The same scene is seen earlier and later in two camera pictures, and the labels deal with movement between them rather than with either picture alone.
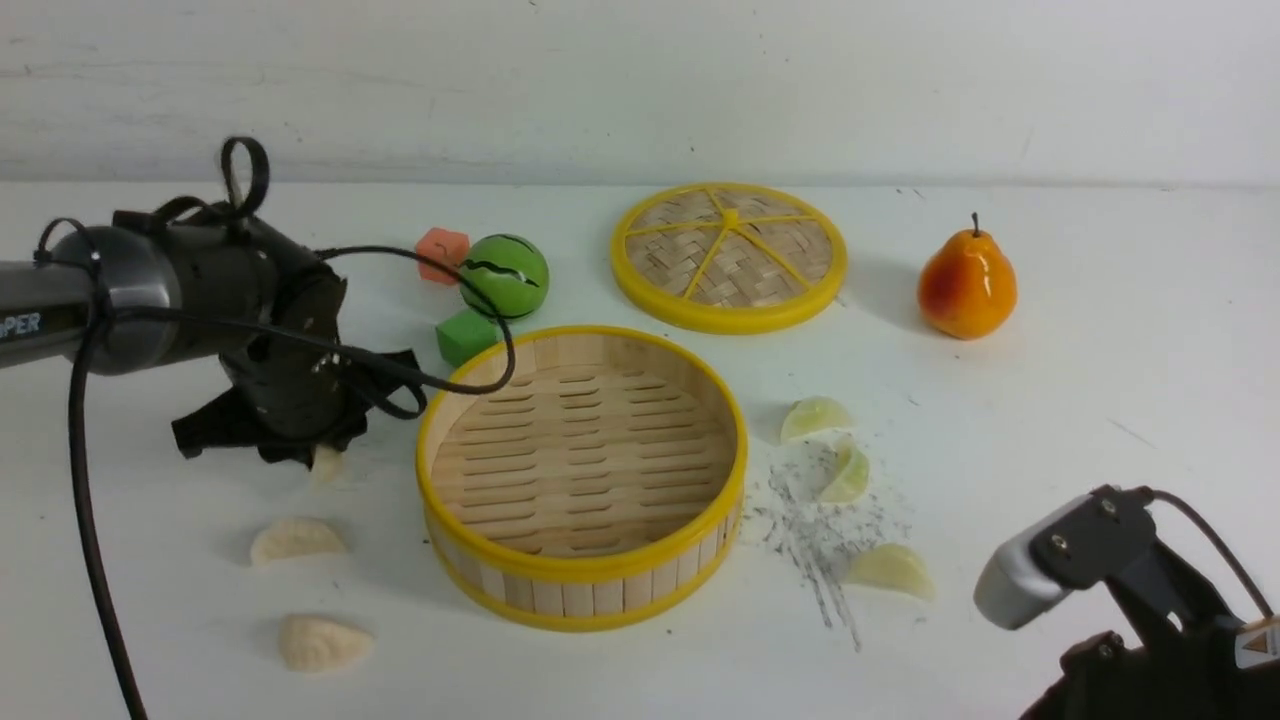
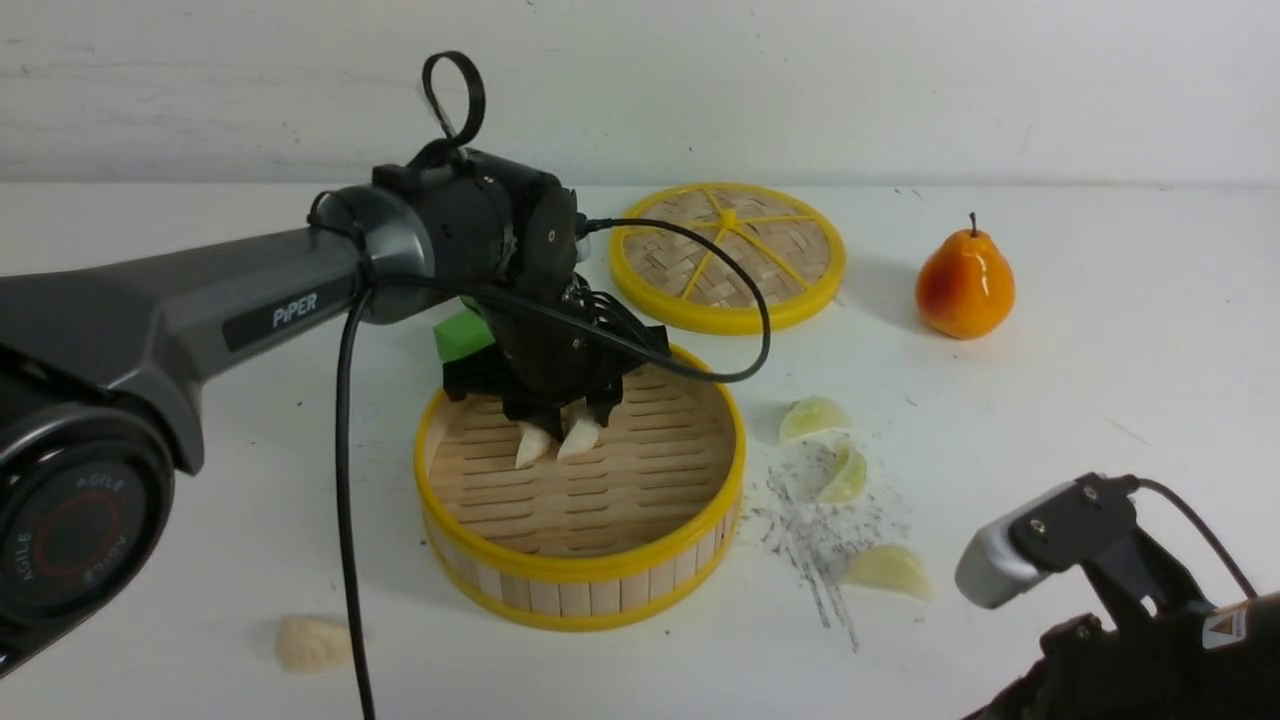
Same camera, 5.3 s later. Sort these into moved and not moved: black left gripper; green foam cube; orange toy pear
Moved: black left gripper
Not moved: orange toy pear; green foam cube
